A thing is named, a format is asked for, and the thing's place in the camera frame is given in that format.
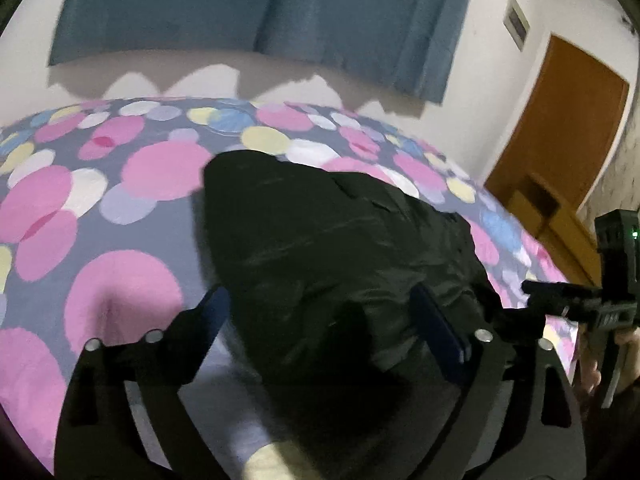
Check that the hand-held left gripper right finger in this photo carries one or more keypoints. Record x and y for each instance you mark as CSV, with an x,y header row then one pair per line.
x,y
440,335

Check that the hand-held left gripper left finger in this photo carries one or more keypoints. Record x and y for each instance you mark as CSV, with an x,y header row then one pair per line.
x,y
215,310

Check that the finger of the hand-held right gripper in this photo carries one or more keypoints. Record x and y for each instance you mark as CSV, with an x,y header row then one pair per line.
x,y
560,296

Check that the black jacket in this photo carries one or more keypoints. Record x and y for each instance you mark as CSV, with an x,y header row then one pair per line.
x,y
325,260

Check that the person's right hand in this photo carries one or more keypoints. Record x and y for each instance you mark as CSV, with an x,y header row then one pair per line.
x,y
590,377

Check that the wooden bedside cabinet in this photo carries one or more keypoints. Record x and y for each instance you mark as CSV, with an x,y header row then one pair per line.
x,y
565,230

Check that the wooden door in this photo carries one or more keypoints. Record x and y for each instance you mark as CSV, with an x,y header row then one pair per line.
x,y
565,125

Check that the dotted bed sheet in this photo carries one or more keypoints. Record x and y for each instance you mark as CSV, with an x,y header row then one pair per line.
x,y
150,170

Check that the blue curtain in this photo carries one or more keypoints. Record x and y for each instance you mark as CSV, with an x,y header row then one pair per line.
x,y
200,10

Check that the wall panel box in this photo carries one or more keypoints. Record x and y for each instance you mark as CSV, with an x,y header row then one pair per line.
x,y
516,22

